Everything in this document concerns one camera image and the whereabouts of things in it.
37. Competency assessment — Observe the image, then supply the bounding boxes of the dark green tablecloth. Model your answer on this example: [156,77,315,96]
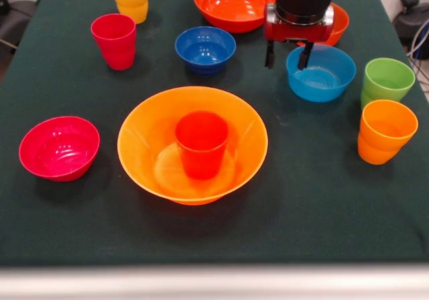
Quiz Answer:
[0,0,429,268]

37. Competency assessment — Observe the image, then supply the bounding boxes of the large red-orange bowl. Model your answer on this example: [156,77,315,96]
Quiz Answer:
[193,0,278,34]

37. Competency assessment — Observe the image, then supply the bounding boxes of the large orange bowl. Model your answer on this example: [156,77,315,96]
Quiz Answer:
[117,86,269,206]

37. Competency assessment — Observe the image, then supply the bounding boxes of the yellow cup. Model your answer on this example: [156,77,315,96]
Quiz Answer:
[109,0,150,25]

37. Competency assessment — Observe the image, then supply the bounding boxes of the light blue bowl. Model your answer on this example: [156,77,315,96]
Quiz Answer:
[286,44,357,103]

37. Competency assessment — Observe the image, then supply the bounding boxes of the tangle of cables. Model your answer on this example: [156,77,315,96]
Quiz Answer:
[407,18,429,76]

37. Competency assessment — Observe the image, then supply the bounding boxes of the small red-orange bowl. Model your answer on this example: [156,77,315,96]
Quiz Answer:
[326,2,351,47]

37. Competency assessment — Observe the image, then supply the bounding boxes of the dark grey pedestal base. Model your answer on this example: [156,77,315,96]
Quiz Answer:
[391,0,429,43]
[0,0,38,52]

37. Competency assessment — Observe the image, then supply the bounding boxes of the red-orange cup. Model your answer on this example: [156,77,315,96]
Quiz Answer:
[174,110,229,181]

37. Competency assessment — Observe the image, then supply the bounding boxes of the pink-red bowl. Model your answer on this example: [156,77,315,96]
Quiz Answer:
[18,115,101,183]

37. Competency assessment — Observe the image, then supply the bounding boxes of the pink-red cup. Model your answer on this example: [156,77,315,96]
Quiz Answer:
[90,13,137,71]

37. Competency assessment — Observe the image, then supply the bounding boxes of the orange cup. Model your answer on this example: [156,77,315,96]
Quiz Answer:
[357,99,419,165]

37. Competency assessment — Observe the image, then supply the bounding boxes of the dark blue bowl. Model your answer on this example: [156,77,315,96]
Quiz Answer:
[174,25,237,76]

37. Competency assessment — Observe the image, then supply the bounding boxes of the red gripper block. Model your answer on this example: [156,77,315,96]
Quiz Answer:
[263,3,335,71]

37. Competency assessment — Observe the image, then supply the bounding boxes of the green cup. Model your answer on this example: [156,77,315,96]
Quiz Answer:
[360,58,416,110]

